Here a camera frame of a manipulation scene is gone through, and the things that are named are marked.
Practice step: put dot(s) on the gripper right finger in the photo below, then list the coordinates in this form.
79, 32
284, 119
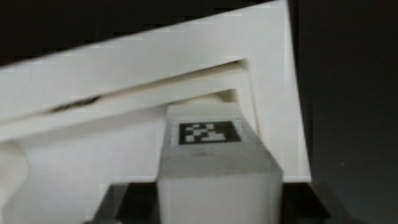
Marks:
307, 209

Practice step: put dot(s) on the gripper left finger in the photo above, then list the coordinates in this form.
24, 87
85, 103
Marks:
131, 205

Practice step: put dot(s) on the white table leg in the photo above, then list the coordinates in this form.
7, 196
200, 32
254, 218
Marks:
220, 177
14, 173

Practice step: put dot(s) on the white square table top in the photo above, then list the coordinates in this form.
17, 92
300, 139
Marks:
94, 140

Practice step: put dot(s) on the white right fence piece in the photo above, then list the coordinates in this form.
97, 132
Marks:
243, 35

